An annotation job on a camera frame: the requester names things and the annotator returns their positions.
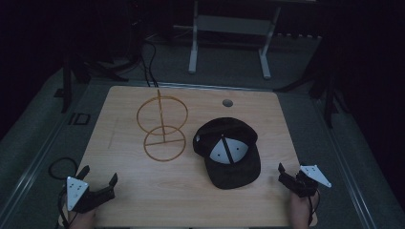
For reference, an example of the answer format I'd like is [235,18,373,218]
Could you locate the black floor cables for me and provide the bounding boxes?
[139,39,160,88]

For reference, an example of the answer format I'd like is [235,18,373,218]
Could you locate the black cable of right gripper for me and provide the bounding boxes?
[306,189,321,226]

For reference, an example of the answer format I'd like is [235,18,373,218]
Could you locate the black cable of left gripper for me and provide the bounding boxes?
[48,156,79,229]

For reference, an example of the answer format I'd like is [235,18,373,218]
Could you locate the white metal desk frame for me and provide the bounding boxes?
[173,0,319,80]

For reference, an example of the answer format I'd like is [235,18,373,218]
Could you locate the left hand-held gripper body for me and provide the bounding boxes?
[65,176,117,215]

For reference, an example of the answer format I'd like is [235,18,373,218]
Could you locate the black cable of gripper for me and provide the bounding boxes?
[48,156,79,229]
[306,189,321,226]

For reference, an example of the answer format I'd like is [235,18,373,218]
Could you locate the person's right hand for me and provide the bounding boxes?
[288,192,320,229]

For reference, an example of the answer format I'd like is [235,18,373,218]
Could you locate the black tripod stand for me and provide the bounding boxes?
[272,56,350,130]
[53,47,130,115]

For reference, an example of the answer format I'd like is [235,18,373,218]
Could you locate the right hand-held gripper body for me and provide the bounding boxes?
[294,164,332,198]

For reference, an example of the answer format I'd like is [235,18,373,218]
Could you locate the black baseball cap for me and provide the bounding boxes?
[192,116,262,191]

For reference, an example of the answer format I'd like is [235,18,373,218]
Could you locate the gold wire hat stand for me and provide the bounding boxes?
[136,89,189,163]

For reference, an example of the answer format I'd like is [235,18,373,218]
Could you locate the person's left hand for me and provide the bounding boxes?
[67,206,97,229]

